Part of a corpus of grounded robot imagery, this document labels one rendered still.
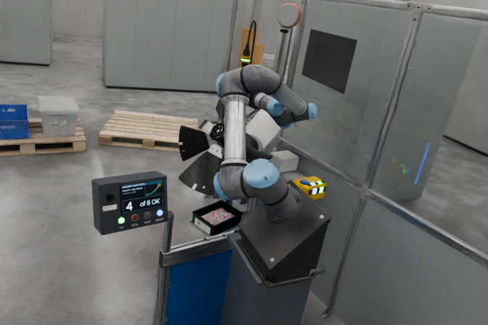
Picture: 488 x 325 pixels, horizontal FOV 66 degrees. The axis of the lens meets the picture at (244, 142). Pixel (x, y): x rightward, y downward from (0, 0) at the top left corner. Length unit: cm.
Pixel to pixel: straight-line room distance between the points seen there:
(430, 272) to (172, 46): 628
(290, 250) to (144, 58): 645
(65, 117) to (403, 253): 377
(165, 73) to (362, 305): 599
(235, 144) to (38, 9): 774
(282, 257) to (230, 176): 35
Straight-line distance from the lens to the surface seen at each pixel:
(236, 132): 148
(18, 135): 482
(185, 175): 214
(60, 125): 480
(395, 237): 235
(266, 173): 133
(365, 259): 253
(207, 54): 777
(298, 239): 139
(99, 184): 144
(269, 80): 152
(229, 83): 154
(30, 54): 908
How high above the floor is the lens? 194
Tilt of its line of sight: 21 degrees down
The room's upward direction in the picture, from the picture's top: 9 degrees clockwise
